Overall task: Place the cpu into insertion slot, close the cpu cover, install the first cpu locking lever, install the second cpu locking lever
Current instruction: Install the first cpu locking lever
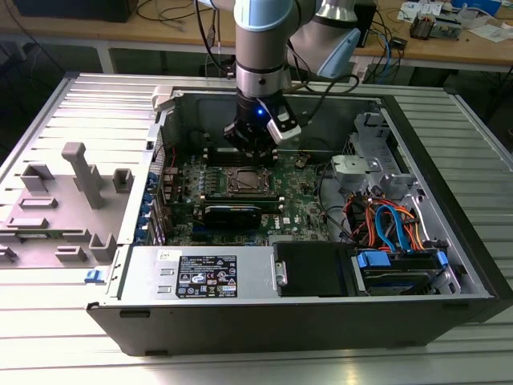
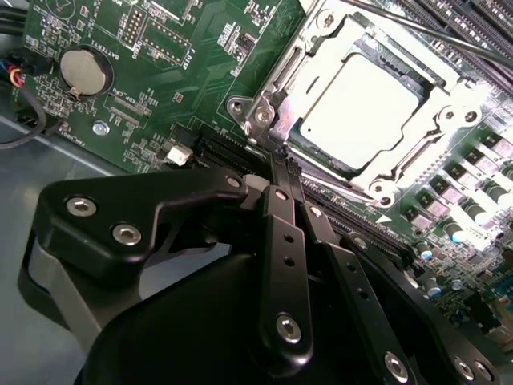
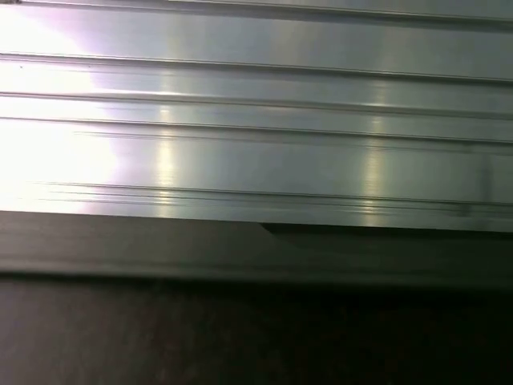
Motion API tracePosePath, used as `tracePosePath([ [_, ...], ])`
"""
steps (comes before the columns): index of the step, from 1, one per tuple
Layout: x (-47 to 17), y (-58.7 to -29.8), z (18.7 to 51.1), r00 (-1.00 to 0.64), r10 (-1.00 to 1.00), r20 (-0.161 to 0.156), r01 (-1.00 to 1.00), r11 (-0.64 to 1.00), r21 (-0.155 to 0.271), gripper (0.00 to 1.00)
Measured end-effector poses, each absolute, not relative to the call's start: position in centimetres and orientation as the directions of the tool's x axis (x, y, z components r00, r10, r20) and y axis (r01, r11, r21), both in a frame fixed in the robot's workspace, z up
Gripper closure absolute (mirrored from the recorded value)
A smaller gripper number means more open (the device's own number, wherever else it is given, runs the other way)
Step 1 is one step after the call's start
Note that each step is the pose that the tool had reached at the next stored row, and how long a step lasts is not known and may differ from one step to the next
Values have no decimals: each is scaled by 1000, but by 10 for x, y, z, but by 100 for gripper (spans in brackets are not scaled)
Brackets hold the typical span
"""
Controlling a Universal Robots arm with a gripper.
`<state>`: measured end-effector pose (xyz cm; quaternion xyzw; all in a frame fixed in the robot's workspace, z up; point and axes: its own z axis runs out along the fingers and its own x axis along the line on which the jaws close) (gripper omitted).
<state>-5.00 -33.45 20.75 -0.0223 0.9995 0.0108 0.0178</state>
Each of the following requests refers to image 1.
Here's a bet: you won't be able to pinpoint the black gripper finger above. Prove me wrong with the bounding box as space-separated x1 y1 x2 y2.
223 120 264 164
260 140 281 165

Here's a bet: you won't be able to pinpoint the metal socket cover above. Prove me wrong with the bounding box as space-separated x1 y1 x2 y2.
227 167 270 196

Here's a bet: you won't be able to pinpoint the silver CPU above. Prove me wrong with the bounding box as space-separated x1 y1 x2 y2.
236 172 261 192

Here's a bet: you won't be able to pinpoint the black RAM slot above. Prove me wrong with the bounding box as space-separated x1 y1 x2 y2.
203 148 278 156
203 156 278 166

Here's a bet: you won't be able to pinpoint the CPU socket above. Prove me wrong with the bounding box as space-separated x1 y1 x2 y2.
224 166 274 197

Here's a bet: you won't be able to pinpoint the green motherboard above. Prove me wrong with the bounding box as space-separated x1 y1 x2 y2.
162 150 333 246

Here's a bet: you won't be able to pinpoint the black graphics card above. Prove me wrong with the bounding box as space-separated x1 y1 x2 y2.
203 203 262 232

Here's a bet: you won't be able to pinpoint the silver power supply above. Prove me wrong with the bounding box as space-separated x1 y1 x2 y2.
119 244 280 301

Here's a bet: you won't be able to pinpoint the hard disk in blue carrier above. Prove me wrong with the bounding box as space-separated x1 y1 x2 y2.
351 248 450 298

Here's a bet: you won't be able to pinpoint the black and silver PC case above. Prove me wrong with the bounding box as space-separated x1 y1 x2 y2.
86 82 513 358

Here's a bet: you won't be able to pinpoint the small metal heatsink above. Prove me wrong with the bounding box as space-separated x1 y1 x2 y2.
409 11 436 40

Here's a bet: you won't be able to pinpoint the grey parts rack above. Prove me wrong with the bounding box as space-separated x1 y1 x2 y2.
0 141 135 270

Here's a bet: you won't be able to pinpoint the wooden workbench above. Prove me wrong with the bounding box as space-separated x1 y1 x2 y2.
0 0 513 75

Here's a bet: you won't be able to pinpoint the black monitor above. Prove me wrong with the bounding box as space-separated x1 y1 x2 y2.
14 0 133 23

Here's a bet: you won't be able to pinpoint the green circuit board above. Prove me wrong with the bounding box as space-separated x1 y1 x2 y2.
434 14 462 41

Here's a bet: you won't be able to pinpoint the white paper sheets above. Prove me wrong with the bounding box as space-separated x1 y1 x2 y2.
467 22 513 43

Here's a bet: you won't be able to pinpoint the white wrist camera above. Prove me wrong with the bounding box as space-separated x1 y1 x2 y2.
265 111 302 144

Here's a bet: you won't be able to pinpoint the black camera cable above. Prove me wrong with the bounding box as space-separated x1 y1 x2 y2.
280 73 362 125

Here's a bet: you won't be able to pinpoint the grey metal bracket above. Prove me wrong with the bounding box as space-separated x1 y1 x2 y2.
331 154 378 189

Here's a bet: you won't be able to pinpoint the blue flat wire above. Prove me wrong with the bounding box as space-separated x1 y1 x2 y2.
374 204 410 253

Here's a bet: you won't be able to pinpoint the orange wire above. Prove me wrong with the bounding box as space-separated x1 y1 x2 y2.
344 192 426 253

